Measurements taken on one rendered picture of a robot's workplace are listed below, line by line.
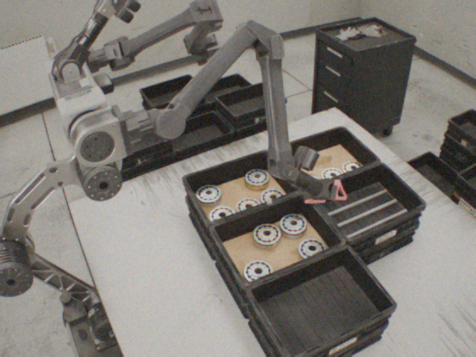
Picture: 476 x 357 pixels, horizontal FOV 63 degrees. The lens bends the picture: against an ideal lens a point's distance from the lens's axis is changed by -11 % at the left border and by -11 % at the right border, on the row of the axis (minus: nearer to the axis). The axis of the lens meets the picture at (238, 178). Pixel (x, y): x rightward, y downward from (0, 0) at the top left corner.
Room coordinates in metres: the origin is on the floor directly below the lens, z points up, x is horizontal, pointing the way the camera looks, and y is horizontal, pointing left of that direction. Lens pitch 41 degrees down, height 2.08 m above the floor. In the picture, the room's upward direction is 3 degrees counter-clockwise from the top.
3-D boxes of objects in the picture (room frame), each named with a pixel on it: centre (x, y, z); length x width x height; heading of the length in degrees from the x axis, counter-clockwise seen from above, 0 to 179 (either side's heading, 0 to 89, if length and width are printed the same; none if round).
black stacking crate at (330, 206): (1.16, -0.50, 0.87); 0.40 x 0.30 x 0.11; 113
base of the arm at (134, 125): (0.95, 0.27, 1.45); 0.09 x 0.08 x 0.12; 27
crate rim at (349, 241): (1.16, -0.50, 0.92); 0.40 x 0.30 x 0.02; 113
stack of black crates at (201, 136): (2.30, 0.25, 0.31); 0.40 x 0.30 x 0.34; 117
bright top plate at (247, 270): (0.89, -0.05, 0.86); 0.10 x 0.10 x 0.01
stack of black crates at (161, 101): (2.66, 0.43, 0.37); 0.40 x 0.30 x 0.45; 117
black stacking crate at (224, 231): (1.00, -0.13, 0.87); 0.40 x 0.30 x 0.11; 113
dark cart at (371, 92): (2.86, -0.98, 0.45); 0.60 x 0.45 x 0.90; 117
